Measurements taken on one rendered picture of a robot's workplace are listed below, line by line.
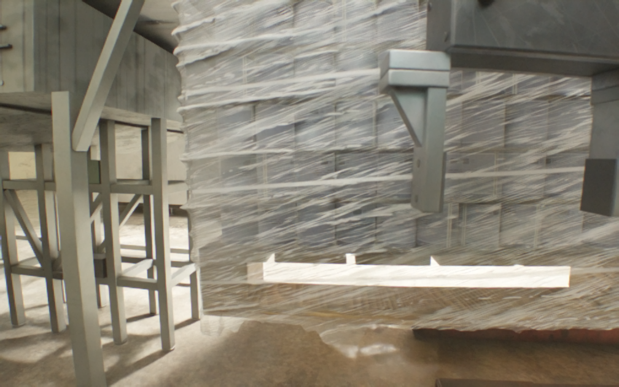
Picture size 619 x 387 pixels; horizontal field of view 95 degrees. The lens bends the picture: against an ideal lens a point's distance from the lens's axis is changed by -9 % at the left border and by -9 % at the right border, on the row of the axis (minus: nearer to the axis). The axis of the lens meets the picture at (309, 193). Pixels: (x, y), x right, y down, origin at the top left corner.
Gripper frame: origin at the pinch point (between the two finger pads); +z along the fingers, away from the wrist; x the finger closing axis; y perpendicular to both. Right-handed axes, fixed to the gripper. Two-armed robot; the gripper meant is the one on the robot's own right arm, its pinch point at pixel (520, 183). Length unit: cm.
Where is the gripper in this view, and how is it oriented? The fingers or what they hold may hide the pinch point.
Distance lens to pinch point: 25.6
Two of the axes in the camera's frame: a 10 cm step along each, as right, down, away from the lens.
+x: 10.0, 0.3, -0.2
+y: -0.3, 1.1, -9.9
